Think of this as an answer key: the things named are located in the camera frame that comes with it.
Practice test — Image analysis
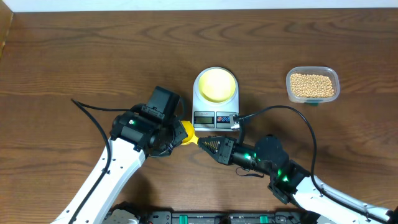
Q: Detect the yellow plastic scoop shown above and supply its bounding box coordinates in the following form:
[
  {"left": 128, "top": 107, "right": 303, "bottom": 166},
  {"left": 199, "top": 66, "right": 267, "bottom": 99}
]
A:
[{"left": 181, "top": 121, "right": 198, "bottom": 146}]

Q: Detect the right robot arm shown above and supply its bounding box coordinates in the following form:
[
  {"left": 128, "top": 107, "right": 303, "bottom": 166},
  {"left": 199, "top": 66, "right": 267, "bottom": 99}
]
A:
[{"left": 197, "top": 135, "right": 397, "bottom": 223}]

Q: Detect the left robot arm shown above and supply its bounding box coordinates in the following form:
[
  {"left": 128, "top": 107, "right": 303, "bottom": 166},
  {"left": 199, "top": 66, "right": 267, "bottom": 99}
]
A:
[{"left": 54, "top": 86, "right": 187, "bottom": 223}]

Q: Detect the white digital kitchen scale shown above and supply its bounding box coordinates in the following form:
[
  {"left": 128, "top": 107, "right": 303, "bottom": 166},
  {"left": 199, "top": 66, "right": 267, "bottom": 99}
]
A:
[{"left": 192, "top": 67, "right": 239, "bottom": 131}]

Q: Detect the yellow bowl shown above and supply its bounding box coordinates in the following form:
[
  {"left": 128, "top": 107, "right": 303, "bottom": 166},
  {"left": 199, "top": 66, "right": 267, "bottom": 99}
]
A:
[{"left": 198, "top": 68, "right": 237, "bottom": 103}]

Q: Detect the clear container of soybeans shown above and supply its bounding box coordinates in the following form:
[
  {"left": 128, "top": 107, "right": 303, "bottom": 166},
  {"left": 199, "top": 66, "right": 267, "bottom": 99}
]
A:
[{"left": 285, "top": 66, "right": 340, "bottom": 103}]

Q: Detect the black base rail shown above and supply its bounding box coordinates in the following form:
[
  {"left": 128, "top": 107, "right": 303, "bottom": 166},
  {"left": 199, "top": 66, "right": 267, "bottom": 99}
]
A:
[{"left": 103, "top": 202, "right": 315, "bottom": 224}]

